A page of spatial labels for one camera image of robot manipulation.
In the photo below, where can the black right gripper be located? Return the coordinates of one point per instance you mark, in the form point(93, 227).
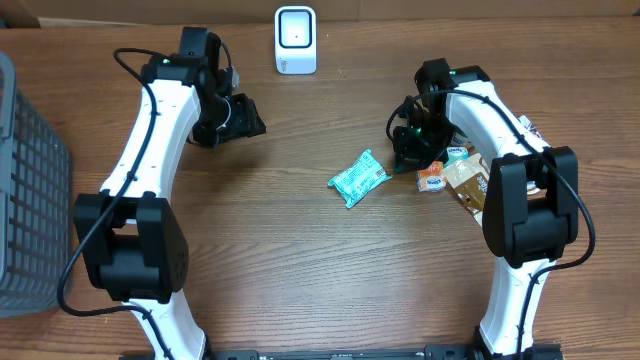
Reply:
point(409, 157)

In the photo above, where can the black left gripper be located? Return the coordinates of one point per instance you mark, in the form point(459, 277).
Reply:
point(245, 118)

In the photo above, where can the small teal tissue pack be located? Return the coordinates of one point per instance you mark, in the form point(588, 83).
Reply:
point(455, 153)

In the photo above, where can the small orange tissue pack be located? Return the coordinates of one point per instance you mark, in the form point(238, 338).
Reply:
point(431, 178)

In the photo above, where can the beige brown snack bag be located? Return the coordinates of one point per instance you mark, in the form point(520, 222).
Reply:
point(469, 177)

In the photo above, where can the teal wet wipes pack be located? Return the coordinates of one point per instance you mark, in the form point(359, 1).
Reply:
point(355, 182)

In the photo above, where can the green lid jar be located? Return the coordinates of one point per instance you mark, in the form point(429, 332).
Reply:
point(459, 139)

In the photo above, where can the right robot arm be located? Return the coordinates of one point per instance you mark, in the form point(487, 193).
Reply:
point(531, 203)

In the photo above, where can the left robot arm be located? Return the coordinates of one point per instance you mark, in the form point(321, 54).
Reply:
point(129, 237)

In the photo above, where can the grey plastic mesh basket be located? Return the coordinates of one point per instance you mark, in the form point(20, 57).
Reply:
point(36, 196)

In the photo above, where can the cardboard backboard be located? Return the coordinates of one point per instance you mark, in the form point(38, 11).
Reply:
point(35, 13)

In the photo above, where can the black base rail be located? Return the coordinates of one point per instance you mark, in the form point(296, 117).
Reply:
point(340, 355)

